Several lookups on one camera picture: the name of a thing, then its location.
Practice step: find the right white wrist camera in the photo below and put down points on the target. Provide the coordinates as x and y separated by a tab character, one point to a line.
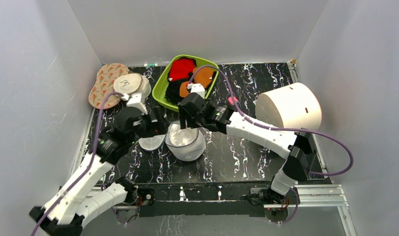
196	88

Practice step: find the small pink eraser block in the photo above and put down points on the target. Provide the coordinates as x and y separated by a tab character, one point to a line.
232	100

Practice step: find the white bra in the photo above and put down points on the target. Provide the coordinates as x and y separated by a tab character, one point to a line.
181	137

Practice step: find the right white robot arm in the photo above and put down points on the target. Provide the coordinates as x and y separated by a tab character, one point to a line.
293	146

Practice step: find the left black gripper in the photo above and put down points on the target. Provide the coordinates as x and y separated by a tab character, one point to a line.
156	128

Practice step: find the green plastic tray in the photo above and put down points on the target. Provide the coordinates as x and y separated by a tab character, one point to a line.
158	92

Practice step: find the orange black bra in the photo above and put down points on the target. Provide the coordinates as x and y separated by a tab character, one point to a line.
202	76

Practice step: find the large white cylinder bag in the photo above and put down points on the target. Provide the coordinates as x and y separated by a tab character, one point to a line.
292	106

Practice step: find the red bra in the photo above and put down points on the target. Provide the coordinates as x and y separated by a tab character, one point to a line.
181	68

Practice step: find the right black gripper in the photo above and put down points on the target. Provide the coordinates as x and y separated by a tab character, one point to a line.
187	108

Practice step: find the cream round laundry bag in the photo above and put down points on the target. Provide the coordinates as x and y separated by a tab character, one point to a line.
132	83

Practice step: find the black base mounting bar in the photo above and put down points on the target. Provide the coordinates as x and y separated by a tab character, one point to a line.
208	198

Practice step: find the floral beige laundry bag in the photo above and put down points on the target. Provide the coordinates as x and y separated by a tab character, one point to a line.
104	83

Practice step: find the white mesh laundry bag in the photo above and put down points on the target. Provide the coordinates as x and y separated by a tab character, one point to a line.
186	153

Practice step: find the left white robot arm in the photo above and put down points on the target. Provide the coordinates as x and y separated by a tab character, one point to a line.
69	211

